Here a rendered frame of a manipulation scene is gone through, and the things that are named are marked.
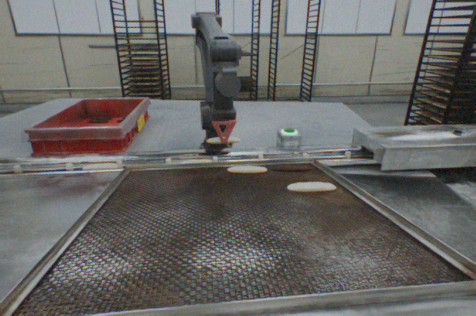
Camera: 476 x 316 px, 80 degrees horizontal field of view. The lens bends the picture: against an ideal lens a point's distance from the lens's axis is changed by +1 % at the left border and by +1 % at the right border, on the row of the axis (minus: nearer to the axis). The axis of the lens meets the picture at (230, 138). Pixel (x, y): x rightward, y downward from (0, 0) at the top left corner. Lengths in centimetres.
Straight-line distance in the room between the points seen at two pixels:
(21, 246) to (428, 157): 97
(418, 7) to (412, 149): 560
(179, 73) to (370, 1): 354
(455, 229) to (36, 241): 80
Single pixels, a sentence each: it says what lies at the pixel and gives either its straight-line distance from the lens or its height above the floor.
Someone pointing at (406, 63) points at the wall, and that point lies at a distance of 650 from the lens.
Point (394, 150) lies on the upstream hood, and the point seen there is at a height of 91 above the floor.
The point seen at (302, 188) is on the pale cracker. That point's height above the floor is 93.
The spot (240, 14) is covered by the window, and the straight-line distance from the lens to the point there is 522.
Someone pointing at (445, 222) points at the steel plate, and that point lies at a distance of 83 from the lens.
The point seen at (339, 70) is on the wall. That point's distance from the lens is 583.
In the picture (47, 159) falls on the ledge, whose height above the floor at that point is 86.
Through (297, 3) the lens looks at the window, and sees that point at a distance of 545.
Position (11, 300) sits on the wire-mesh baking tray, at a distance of 40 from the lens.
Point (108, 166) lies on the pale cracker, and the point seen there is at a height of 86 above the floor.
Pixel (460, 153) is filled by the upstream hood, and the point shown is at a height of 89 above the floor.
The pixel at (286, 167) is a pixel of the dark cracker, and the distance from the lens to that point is 72.
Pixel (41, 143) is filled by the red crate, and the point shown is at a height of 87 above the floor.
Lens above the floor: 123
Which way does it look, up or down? 21 degrees down
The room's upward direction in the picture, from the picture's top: straight up
